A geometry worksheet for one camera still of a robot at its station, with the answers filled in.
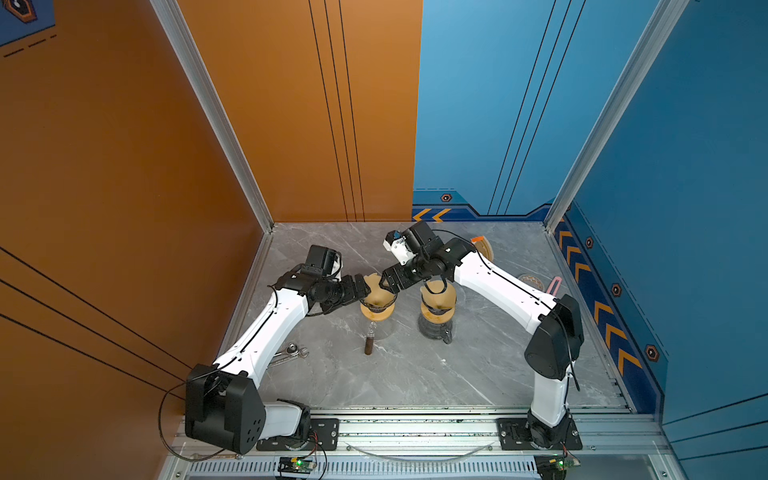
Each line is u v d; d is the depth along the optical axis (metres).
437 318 0.83
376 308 0.85
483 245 1.02
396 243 0.74
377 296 0.83
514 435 0.73
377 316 0.82
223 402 0.40
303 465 0.70
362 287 0.74
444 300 0.83
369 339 0.82
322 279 0.62
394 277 0.72
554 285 1.02
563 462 0.70
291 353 0.87
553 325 0.48
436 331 0.87
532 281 1.03
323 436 0.73
